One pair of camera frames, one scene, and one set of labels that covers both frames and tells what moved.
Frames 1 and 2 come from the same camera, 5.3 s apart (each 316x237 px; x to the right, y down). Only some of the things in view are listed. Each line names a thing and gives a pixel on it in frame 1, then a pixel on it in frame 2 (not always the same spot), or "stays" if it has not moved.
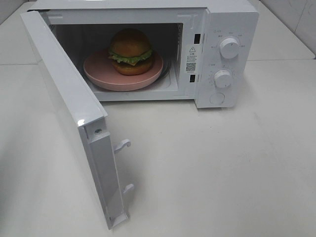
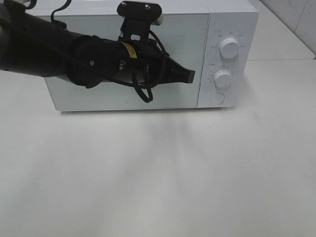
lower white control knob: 222,78 stays
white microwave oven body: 142,51 stays
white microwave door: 82,120 -> 184,36
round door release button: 218,98 stays
